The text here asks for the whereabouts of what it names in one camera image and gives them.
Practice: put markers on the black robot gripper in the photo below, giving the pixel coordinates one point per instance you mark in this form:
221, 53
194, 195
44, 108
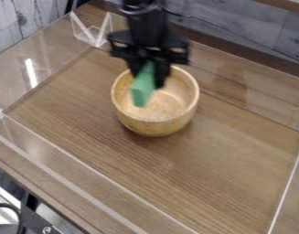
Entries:
148, 39

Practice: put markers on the green rectangular stick block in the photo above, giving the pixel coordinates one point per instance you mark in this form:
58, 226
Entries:
143, 85

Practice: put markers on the wooden bowl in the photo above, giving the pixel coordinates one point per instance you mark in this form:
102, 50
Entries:
170, 109

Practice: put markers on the clear acrylic corner bracket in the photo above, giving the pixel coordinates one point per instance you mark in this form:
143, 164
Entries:
91, 35

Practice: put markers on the clear acrylic enclosure wall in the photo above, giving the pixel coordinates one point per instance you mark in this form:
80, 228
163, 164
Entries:
222, 177

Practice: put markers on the black table leg bracket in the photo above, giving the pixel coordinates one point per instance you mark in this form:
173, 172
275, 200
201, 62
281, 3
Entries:
31, 222

